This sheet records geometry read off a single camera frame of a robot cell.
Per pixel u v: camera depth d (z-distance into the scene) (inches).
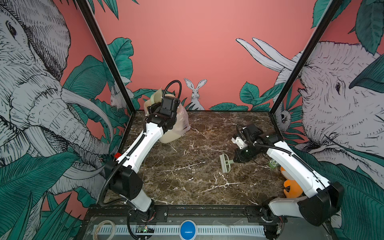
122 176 16.5
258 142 21.2
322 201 15.0
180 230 26.9
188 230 26.9
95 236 26.4
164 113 23.4
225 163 32.9
